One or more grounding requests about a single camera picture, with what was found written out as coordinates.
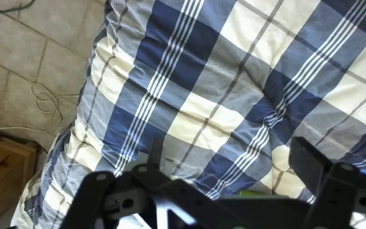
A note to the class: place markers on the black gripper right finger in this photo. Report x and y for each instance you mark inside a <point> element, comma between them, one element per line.
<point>340,188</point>

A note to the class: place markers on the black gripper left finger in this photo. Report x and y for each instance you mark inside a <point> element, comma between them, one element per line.
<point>104,200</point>

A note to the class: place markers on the wooden nightstand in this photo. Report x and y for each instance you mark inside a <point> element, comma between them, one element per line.
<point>17,167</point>

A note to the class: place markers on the blue plaid duvet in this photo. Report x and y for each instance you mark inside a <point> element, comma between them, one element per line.
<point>224,85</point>

